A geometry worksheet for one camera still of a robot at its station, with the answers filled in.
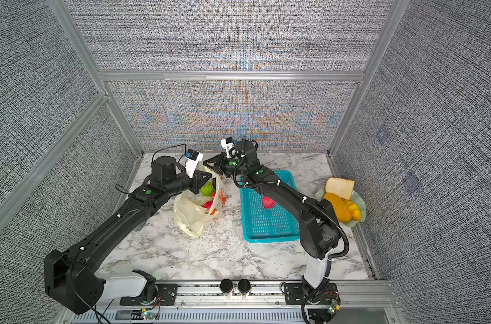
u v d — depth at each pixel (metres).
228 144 0.74
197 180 0.66
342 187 0.95
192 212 0.83
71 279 0.39
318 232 0.48
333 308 0.69
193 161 0.66
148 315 0.70
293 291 0.74
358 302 0.76
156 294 0.72
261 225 0.91
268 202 0.92
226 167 0.70
